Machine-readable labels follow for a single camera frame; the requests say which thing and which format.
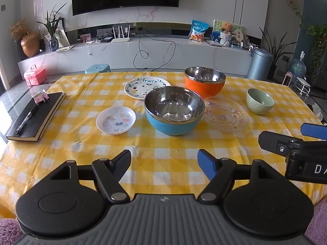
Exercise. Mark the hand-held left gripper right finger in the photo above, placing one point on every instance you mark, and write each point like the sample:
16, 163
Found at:
207, 164

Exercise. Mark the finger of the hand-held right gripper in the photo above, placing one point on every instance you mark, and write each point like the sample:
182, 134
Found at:
273, 141
313, 131

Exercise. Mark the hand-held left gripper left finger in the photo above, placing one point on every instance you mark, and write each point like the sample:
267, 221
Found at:
122, 162

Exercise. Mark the green ceramic bowl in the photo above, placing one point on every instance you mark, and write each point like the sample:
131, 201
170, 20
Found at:
258, 107

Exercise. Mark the small white sticker plate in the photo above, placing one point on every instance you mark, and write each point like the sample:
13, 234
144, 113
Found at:
115, 121

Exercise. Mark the clear glass plate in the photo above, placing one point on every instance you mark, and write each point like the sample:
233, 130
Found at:
227, 120

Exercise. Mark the blue steel bowl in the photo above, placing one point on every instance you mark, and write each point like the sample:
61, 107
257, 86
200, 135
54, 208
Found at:
168, 129

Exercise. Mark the orange steel bowl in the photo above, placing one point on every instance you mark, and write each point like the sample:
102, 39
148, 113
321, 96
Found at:
204, 88

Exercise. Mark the fruit print white plate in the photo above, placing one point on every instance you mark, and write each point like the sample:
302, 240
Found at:
138, 86

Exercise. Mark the white plastic bag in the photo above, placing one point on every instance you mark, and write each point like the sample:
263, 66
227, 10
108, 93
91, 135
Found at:
318, 111

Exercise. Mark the white round stool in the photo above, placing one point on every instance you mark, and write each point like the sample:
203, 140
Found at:
301, 83

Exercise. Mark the yellow checked tablecloth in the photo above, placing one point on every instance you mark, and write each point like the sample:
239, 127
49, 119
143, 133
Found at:
76, 132

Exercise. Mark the small pink chair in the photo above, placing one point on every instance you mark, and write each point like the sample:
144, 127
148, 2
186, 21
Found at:
287, 77

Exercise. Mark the blue water jug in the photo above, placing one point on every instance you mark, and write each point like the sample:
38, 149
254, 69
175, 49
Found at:
298, 69

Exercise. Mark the grey trash bin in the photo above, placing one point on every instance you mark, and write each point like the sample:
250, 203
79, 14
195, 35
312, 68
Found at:
259, 65

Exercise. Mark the dark potted plant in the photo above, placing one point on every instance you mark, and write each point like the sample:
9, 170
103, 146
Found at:
277, 49

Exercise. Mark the hanging green vine plant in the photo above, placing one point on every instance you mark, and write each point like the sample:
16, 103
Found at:
316, 38

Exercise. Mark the black notebook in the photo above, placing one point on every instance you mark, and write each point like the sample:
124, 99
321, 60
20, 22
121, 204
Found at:
38, 117

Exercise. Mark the light blue stool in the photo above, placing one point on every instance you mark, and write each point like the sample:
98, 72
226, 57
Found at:
98, 68

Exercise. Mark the black pen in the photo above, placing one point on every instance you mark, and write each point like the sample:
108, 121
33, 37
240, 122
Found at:
26, 120

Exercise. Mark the round paper fan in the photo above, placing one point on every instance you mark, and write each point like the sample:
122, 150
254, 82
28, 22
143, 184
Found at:
239, 35

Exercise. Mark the marble tv cabinet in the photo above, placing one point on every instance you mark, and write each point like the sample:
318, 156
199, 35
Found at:
178, 56

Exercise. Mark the teddy bear in basket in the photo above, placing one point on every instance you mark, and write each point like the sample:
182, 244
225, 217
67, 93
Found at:
226, 39

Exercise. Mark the dark grey cabinet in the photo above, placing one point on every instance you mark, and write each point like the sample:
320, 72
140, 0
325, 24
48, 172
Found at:
310, 12

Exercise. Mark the pink box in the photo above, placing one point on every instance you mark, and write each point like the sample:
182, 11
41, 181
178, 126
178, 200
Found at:
35, 76

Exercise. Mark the white router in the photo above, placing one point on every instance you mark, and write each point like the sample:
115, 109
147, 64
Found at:
120, 39

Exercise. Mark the brown teddy bear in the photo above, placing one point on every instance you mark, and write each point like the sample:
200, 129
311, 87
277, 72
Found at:
226, 27

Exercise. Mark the green picture board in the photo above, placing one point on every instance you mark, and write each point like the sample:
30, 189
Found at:
217, 25

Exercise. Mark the blue snack bag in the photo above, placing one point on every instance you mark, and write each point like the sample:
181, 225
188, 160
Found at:
198, 30

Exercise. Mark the blue glass vase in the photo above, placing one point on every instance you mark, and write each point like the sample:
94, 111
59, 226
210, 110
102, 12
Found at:
53, 44

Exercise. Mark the white greeting card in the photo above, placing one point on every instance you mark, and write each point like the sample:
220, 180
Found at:
63, 37

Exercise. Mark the golden acorn vase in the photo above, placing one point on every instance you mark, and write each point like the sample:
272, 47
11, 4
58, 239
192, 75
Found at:
30, 44

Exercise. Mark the green long-leaf plant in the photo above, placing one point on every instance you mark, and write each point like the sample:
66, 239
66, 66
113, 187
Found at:
52, 25

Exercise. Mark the dried flower bunch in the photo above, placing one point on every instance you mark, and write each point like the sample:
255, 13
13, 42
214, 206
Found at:
18, 29

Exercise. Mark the pink photo frame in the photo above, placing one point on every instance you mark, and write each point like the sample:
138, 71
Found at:
85, 38

